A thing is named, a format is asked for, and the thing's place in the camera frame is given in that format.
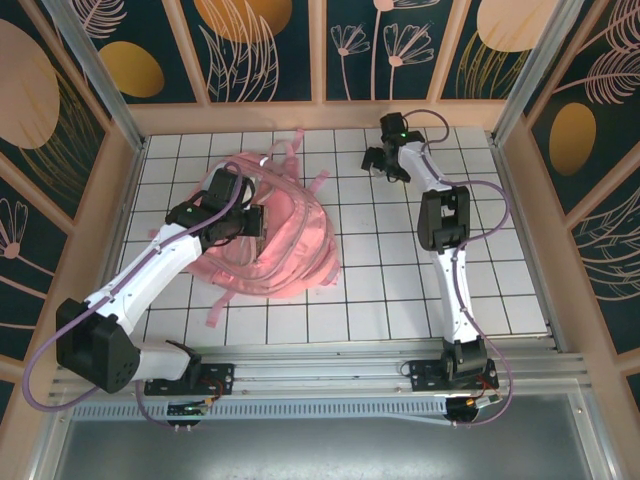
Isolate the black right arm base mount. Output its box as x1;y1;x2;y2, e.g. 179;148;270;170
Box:
408;355;500;394

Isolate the pink backpack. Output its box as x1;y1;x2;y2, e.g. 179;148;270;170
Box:
149;128;342;330

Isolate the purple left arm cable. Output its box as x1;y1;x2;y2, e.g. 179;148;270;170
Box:
22;159;261;431

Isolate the grey slotted cable duct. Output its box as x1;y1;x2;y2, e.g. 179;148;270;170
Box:
72;397;451;427

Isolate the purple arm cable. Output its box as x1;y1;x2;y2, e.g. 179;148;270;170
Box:
22;159;261;431
402;108;515;429

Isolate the small green circuit board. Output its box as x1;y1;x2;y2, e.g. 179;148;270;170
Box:
166;399;210;417

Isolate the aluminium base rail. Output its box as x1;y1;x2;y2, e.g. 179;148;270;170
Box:
49;349;591;399

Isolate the grey metal sheet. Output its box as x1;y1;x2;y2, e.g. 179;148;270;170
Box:
29;392;619;480

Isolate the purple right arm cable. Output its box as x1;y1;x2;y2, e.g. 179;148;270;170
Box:
402;108;515;429

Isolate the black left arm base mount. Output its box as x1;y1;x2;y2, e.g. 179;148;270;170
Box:
143;362;236;397

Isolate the aluminium frame post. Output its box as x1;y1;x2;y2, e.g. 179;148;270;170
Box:
42;0;150;151
492;0;584;146

